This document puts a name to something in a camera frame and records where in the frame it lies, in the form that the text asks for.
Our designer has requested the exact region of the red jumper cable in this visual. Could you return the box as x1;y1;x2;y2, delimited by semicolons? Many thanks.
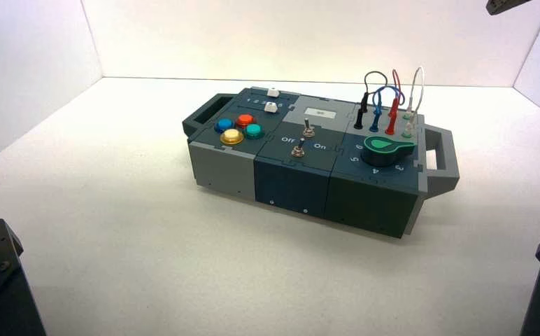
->
385;69;404;137

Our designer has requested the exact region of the orange-red push button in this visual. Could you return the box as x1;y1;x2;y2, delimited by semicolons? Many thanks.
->
235;113;257;130

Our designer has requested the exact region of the yellow push button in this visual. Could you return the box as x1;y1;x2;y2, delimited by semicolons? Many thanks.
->
220;128;246;146

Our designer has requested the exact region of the grey and teal control box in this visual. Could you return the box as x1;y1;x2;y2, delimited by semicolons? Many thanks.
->
182;86;460;239

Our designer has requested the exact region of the blue jumper cable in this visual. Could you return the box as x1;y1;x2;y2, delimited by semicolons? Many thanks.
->
369;85;406;134

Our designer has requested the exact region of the white jumper cable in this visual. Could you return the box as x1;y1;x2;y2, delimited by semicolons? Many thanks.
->
402;66;426;139

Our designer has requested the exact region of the green push button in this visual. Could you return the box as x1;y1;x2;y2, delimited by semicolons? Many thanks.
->
242;123;266;141

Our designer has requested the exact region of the green and black rotary knob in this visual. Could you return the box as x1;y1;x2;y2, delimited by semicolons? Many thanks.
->
360;135;417;168

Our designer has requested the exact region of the blue push button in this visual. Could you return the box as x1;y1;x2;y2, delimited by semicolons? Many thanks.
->
213;118;236;134

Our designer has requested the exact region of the dark overhead fixture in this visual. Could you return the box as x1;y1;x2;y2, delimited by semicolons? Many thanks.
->
485;0;533;16

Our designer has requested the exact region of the black jumper cable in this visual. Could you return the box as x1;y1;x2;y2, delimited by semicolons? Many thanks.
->
353;70;389;130

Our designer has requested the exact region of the white label plate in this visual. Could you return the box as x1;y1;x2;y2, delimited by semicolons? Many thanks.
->
305;107;338;119

